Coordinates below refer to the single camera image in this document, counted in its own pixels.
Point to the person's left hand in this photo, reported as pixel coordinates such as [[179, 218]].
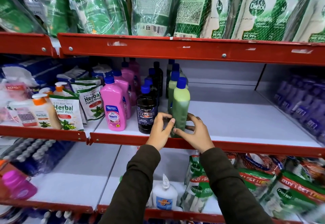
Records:
[[157, 134]]

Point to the person's right hand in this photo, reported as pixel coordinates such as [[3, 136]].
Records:
[[200, 137]]

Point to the person's right thumb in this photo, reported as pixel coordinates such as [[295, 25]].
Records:
[[180, 132]]

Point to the person's left thumb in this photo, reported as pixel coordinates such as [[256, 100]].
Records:
[[170, 127]]

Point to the green bottle with blue cap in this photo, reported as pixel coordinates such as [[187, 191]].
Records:
[[171, 89], [183, 75], [180, 104], [168, 71]]

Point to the person's right forearm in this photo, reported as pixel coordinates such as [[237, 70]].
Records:
[[228, 188]]

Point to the person's left forearm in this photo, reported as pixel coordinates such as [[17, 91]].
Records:
[[133, 185]]

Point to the black bottle with blue cap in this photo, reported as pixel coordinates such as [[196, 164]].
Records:
[[155, 77], [153, 89], [146, 112], [160, 72]]

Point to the pink bottle with blue cap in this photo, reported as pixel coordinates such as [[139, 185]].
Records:
[[129, 75], [135, 67], [113, 104], [125, 86]]

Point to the white bottle with nozzle cap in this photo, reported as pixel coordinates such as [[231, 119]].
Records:
[[164, 195]]

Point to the white leaf print refill pouch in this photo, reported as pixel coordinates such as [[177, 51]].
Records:
[[66, 113], [91, 104], [85, 81]]

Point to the pile of green netted pouches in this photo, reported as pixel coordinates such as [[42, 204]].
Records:
[[266, 185]]

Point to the cream pump bottle orange collar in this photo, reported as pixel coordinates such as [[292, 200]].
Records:
[[46, 91], [60, 90], [44, 114]]

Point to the row of green refill pouches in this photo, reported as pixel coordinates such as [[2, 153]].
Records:
[[162, 5]]

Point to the row of purple bottles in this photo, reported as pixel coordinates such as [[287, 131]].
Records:
[[302, 101]]

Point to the shrink-wrapped pack of blue bottles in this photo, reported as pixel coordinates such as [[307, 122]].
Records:
[[38, 155]]

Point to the row of white capped bottles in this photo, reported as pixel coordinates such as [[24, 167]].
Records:
[[57, 216]]

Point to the blue and white packages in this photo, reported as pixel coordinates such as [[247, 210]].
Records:
[[38, 68]]

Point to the pink plastic packet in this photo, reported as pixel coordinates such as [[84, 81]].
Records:
[[14, 99]]

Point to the magenta bottle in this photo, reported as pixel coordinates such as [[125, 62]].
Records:
[[19, 185]]

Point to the white shelf with red rail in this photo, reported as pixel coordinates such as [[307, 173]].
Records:
[[45, 132], [76, 178], [193, 49], [25, 44], [121, 180], [228, 119]]

